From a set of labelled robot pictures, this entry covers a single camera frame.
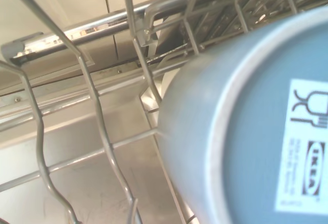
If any grey-blue ceramic mug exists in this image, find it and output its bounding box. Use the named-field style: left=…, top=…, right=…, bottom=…
left=156, top=7, right=328, bottom=224

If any stainless steel dishwasher tub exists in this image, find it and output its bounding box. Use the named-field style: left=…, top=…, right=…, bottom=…
left=0, top=62, right=200, bottom=224

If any grey wire dishwasher rack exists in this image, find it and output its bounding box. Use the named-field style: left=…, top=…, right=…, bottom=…
left=0, top=0, right=328, bottom=224

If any chrome rack slide rail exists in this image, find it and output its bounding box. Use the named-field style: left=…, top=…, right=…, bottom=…
left=1, top=0, right=247, bottom=66

